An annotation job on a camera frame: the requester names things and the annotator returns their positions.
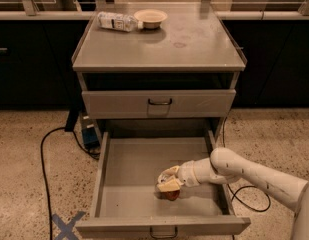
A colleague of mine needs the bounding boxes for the red coke can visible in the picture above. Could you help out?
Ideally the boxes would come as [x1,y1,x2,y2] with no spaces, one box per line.
[157,180,180,201]

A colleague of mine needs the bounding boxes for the blue power box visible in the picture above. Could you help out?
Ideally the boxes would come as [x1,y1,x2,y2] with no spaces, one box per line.
[80,113,100,149]

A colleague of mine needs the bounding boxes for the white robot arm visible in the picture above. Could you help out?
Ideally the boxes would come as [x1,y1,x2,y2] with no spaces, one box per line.
[157,147,309,240]

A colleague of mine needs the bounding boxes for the open grey middle drawer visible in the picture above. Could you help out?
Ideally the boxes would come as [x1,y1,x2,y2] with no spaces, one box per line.
[76,132,251,240]

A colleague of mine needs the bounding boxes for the blue tape cross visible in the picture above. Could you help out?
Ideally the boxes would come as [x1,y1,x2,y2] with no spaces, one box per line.
[52,211,85,240]

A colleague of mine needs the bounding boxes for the beige paper bowl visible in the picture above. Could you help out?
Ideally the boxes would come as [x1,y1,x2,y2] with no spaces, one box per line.
[134,9,168,29]

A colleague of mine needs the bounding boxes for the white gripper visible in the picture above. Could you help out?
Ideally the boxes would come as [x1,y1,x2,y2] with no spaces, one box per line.
[157,160,200,192]

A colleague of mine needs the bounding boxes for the closed grey upper drawer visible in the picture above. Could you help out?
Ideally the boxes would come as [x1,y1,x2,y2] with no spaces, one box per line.
[82,89,236,119]

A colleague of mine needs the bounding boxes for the grey drawer cabinet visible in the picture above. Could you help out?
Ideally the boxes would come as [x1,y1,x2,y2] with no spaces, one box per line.
[73,3,246,145]

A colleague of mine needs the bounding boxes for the clear plastic water bottle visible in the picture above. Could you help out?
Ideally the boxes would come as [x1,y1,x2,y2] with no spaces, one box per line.
[97,11,143,32]

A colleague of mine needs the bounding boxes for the long counter with dark cabinets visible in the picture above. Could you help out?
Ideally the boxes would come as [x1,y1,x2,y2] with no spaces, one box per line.
[0,14,309,109]

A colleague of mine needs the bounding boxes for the black cable on left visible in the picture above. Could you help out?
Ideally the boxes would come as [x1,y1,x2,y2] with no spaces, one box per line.
[40,126,101,240]

